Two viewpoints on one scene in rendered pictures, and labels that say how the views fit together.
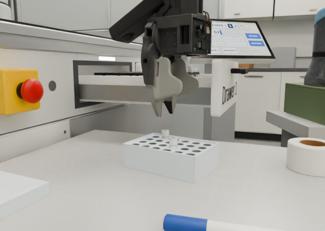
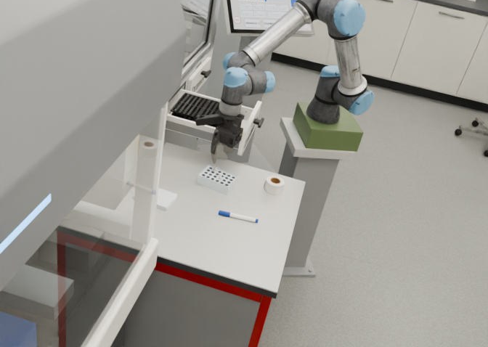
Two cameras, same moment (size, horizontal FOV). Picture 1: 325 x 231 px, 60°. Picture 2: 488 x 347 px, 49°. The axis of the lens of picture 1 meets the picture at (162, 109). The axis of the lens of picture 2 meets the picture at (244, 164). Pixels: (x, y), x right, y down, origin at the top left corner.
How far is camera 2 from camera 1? 1.55 m
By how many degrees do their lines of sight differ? 27
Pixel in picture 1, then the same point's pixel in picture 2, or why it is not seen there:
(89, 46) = not seen: hidden behind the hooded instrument
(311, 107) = (303, 131)
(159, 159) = (214, 184)
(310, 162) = (271, 189)
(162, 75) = (218, 150)
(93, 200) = (193, 201)
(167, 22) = (224, 134)
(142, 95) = (201, 135)
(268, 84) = not seen: outside the picture
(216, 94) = (241, 147)
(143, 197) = (209, 201)
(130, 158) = (200, 181)
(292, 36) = not seen: outside the picture
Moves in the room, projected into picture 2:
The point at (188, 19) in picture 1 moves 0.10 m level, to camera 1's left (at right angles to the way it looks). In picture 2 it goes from (233, 137) to (204, 134)
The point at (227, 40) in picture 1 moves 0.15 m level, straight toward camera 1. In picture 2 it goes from (270, 9) to (269, 17)
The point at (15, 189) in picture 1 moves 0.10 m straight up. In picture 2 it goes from (168, 197) to (171, 173)
